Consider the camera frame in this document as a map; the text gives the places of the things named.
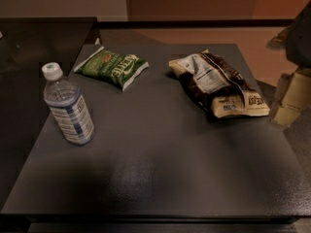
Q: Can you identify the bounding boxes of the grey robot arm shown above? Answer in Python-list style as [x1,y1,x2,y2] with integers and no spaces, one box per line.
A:
[270,1,311,126]

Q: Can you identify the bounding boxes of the green chip bag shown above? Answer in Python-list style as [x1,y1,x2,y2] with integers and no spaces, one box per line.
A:
[74,47,149,91]

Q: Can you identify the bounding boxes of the clear plastic water bottle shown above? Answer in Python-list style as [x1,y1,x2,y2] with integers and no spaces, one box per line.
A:
[42,62,94,146]

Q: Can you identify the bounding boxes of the brown chip bag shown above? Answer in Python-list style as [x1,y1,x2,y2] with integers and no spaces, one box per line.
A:
[169,50,270,118]

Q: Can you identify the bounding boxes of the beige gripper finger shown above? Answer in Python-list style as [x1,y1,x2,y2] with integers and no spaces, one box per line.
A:
[270,67,311,126]

